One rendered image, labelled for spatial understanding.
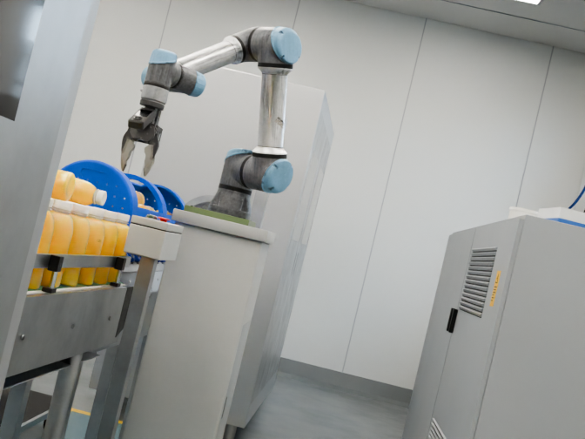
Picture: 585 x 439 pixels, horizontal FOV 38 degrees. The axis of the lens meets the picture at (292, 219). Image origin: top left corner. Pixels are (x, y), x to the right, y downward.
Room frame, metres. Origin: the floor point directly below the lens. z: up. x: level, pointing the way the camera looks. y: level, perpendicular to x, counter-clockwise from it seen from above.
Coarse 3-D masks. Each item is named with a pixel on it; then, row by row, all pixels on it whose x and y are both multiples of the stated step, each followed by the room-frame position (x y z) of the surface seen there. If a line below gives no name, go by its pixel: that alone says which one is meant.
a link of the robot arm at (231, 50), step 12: (228, 36) 2.81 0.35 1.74; (240, 36) 2.80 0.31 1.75; (216, 48) 2.74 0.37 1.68; (228, 48) 2.77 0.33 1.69; (240, 48) 2.79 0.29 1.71; (180, 60) 2.66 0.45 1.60; (192, 60) 2.67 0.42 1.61; (204, 60) 2.70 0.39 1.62; (216, 60) 2.73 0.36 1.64; (228, 60) 2.77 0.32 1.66; (240, 60) 2.81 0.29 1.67; (252, 60) 2.84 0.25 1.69; (144, 72) 2.63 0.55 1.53; (204, 72) 2.72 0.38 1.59
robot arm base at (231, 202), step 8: (224, 184) 2.91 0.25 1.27; (216, 192) 2.94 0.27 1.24; (224, 192) 2.90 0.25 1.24; (232, 192) 2.90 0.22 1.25; (240, 192) 2.90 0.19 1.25; (248, 192) 2.92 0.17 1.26; (216, 200) 2.92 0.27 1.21; (224, 200) 2.89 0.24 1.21; (232, 200) 2.89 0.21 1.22; (240, 200) 2.90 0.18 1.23; (248, 200) 2.93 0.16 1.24; (208, 208) 2.93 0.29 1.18; (216, 208) 2.89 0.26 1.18; (224, 208) 2.88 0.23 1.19; (232, 208) 2.88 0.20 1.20; (240, 208) 2.90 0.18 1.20; (248, 208) 2.92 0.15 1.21; (240, 216) 2.89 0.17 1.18; (248, 216) 2.92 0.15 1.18
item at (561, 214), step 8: (544, 208) 3.57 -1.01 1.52; (552, 208) 3.49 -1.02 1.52; (560, 208) 3.40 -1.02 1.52; (544, 216) 3.55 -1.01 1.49; (552, 216) 3.47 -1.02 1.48; (560, 216) 3.40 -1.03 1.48; (568, 216) 3.40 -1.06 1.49; (576, 216) 3.40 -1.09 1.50; (584, 216) 3.40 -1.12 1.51; (576, 224) 3.40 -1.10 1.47; (584, 224) 3.40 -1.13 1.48
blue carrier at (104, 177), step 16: (80, 160) 2.64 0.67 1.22; (96, 160) 2.64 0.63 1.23; (80, 176) 2.63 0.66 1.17; (96, 176) 2.63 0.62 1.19; (112, 176) 2.63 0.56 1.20; (128, 176) 3.03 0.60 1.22; (112, 192) 2.62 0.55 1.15; (128, 192) 2.62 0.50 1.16; (144, 192) 3.50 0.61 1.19; (160, 192) 3.08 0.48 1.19; (112, 208) 2.62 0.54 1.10; (128, 208) 2.62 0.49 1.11; (144, 208) 2.76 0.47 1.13; (160, 208) 3.02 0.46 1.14; (176, 208) 3.48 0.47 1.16; (128, 224) 2.62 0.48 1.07
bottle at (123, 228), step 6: (120, 222) 2.43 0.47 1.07; (126, 222) 2.44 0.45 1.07; (120, 228) 2.42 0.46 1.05; (126, 228) 2.43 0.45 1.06; (120, 234) 2.42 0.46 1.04; (126, 234) 2.43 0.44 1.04; (120, 240) 2.42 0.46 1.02; (120, 246) 2.42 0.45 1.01; (114, 252) 2.42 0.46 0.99; (120, 252) 2.42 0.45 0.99; (114, 270) 2.42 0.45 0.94; (108, 276) 2.42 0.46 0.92; (114, 276) 2.42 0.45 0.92
